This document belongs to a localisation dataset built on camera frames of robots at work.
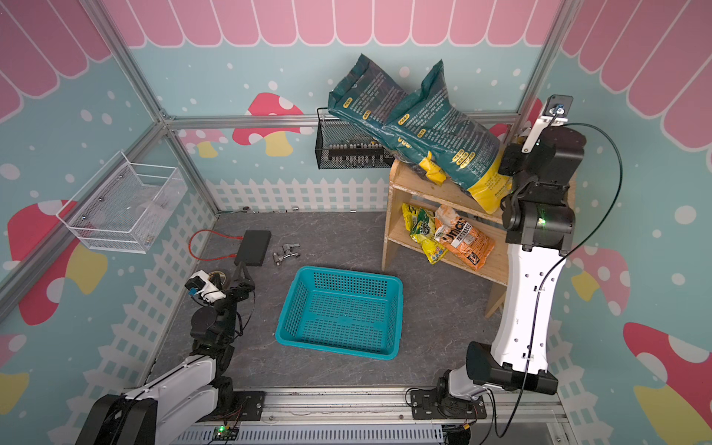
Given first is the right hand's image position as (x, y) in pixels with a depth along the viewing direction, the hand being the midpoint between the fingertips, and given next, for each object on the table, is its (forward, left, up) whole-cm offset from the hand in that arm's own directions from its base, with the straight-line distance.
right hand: (535, 135), depth 54 cm
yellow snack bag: (+3, +18, -29) cm, 34 cm away
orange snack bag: (-2, +6, -30) cm, 31 cm away
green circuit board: (-43, +72, -59) cm, 102 cm away
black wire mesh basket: (+34, +41, -22) cm, 58 cm away
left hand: (-5, +72, -38) cm, 82 cm away
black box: (+16, +78, -56) cm, 97 cm away
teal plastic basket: (-10, +42, -57) cm, 71 cm away
